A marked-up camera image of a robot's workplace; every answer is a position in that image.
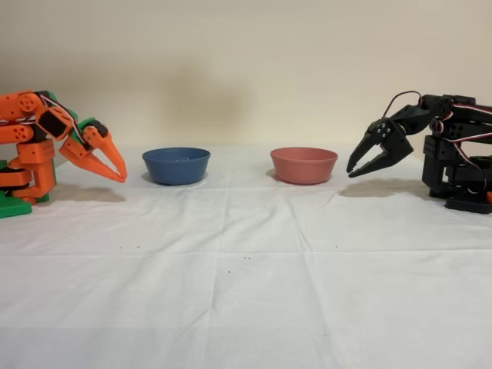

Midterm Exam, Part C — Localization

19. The white tablecloth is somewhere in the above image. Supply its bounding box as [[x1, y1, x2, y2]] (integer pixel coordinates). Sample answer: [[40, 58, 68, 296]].
[[0, 145, 492, 369]]

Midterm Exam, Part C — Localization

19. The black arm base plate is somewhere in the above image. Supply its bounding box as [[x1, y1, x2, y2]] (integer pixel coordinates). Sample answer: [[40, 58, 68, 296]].
[[445, 194, 492, 215]]

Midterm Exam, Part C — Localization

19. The blue bowl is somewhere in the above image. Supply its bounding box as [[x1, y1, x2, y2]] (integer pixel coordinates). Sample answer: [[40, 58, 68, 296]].
[[141, 147, 211, 186]]

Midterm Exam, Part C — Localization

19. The green arm base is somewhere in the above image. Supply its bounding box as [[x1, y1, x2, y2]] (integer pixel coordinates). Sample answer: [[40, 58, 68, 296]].
[[0, 159, 32, 219]]

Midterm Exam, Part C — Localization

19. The servo cable on orange arm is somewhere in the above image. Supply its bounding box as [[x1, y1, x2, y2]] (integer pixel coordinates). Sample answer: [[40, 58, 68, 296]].
[[40, 94, 88, 145]]

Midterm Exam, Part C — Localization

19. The servo cable on black arm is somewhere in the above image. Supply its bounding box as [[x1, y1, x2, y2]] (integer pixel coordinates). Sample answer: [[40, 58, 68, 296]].
[[383, 90, 424, 118]]

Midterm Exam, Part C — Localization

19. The red bowl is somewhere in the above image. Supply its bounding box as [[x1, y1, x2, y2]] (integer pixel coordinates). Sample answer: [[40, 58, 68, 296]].
[[269, 147, 339, 185]]

